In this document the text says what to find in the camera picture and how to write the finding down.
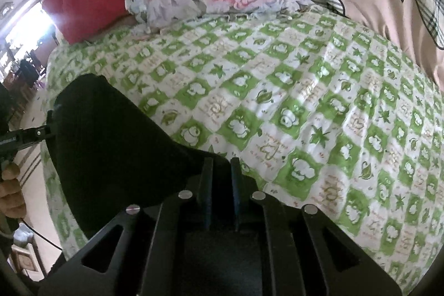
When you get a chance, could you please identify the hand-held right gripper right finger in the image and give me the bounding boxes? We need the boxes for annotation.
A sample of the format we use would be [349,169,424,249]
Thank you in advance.
[230,157,403,296]

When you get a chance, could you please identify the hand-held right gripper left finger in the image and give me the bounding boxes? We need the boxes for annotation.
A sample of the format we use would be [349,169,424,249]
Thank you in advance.
[37,157,214,296]

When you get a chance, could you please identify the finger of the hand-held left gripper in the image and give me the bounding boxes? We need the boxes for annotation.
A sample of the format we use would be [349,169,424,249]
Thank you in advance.
[16,110,56,148]

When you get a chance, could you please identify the black pants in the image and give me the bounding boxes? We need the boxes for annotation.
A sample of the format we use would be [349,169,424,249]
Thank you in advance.
[47,73,259,241]

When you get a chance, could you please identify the person's left hand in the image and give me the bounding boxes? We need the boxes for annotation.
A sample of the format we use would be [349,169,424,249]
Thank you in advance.
[0,162,27,221]

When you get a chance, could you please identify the green checked bedsheet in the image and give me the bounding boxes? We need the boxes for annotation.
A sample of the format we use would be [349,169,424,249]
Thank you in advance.
[40,6,442,293]

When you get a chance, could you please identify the black cable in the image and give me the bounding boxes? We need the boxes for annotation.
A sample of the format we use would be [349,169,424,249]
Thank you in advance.
[20,219,65,252]

